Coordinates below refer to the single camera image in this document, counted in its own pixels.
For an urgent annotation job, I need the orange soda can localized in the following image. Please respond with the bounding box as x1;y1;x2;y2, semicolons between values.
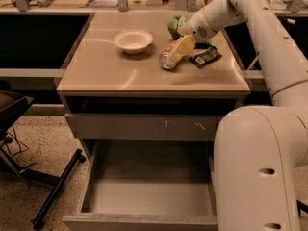
159;40;184;70

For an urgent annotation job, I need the open grey drawer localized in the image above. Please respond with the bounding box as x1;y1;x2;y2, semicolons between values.
64;140;218;231

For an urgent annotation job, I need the grey drawer cabinet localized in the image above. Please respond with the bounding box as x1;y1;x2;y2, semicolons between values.
57;10;250;155

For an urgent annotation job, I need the green chip bag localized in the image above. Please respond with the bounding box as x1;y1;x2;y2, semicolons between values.
167;15;211;44

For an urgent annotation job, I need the white bowl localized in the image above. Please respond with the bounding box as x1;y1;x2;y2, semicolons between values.
114;30;153;55

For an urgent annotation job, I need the black rolling stand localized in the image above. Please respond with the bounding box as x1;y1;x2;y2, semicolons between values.
0;80;87;231

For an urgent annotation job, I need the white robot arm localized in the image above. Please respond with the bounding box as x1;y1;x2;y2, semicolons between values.
179;0;308;231

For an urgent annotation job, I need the black snack bar packet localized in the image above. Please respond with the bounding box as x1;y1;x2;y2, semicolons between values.
190;46;222;68

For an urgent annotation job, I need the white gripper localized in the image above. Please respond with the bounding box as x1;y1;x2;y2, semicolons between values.
168;7;221;63

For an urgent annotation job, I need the closed grey drawer front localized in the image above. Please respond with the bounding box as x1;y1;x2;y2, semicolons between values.
65;113;222;141

